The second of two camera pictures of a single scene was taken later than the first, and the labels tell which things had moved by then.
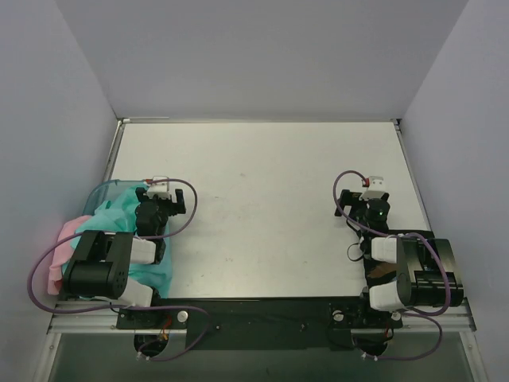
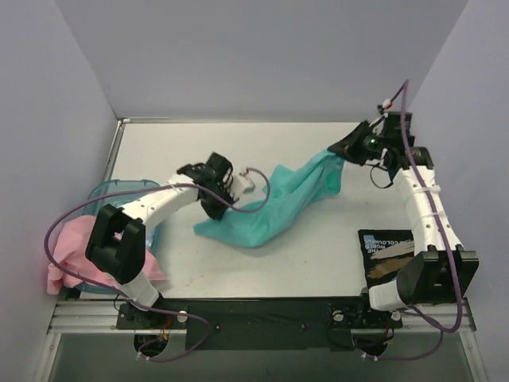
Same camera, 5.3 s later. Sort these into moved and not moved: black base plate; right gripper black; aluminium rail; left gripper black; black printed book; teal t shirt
Moved: left gripper black; right gripper black; teal t shirt
Not moved: aluminium rail; black printed book; black base plate
